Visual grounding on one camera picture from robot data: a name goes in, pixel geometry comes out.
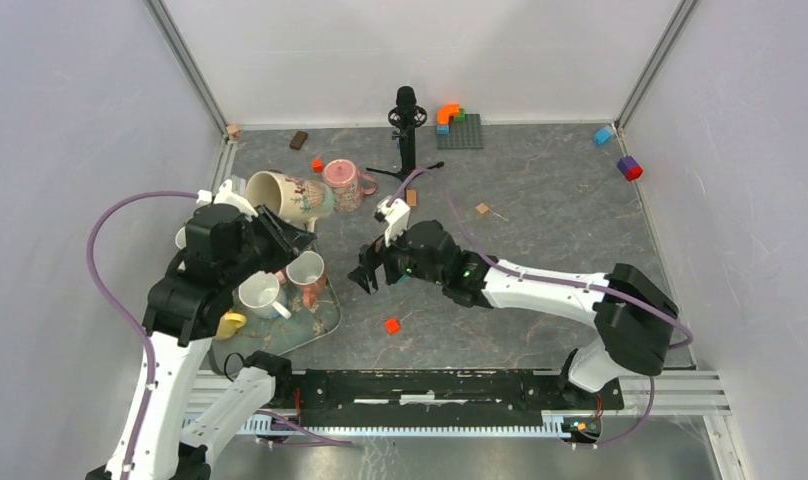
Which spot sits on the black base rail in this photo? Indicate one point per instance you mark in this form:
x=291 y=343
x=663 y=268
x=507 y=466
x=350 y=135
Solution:
x=428 y=398

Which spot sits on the black microphone on tripod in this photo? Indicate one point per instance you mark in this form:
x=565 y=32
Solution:
x=405 y=117

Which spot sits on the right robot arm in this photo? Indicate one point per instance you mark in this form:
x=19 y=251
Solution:
x=632 y=317

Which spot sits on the blue block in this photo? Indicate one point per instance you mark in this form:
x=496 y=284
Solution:
x=603 y=135

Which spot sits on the small tan wooden block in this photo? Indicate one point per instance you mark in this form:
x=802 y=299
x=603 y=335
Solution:
x=482 y=209

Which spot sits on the blue white mug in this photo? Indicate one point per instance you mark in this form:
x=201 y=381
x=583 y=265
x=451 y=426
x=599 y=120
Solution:
x=263 y=295

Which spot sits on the small wooden cube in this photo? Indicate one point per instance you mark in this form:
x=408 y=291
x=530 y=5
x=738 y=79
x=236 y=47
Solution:
x=233 y=131

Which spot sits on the pink ghost pattern mug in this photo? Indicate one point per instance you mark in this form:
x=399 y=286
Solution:
x=349 y=184

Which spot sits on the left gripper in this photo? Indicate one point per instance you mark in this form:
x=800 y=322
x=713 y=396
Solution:
x=286 y=237

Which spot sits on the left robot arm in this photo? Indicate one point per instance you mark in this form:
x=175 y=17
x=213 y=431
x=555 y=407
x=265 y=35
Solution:
x=224 y=247

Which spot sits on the grey lego baseplate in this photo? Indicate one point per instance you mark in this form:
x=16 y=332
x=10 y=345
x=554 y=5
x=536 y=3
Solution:
x=465 y=135

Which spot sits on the floral green tray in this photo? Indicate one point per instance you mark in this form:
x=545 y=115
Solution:
x=280 y=336

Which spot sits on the yellow mug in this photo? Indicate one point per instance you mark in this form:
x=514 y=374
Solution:
x=230 y=323

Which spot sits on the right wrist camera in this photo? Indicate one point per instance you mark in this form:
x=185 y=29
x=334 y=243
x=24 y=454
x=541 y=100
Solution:
x=394 y=213

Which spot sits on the purple red block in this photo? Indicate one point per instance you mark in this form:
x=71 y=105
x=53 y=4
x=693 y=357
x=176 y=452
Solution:
x=629 y=168

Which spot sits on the brown block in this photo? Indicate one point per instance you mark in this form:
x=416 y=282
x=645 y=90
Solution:
x=298 y=140

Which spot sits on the orange curved block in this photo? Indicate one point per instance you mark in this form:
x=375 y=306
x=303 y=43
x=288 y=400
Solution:
x=446 y=113

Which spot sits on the tall seashell cream mug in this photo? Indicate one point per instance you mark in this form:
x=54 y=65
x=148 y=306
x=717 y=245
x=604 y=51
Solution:
x=298 y=201

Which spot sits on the red cube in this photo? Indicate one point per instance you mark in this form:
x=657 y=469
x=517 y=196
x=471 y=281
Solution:
x=392 y=326

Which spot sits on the small grey-blue mug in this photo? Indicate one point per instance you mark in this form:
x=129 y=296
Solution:
x=180 y=238

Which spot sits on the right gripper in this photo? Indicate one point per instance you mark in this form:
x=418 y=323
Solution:
x=371 y=256

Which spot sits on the salmon flower mug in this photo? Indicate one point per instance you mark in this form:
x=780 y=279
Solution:
x=308 y=274

